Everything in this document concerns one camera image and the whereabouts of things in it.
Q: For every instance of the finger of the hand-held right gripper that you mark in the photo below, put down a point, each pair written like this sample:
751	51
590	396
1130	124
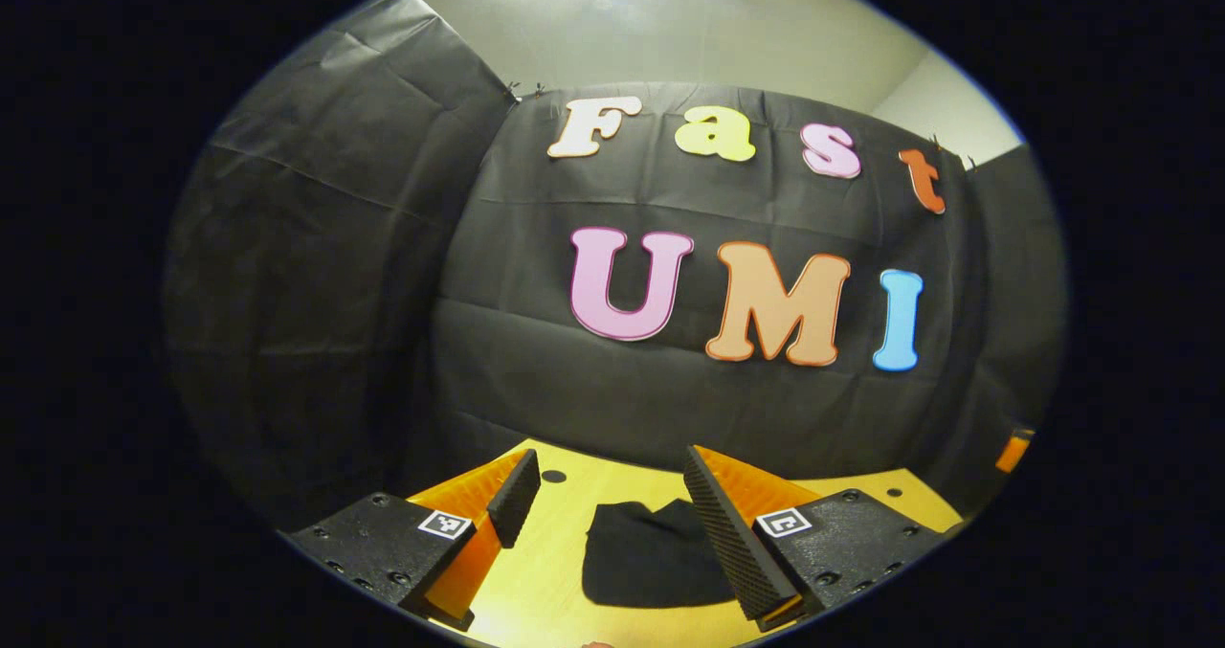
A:
1013	452

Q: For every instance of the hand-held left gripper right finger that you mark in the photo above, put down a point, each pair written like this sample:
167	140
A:
727	533

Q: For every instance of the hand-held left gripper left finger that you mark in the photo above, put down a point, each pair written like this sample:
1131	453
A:
512	504

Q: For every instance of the black garment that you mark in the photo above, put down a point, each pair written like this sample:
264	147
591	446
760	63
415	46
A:
641	562

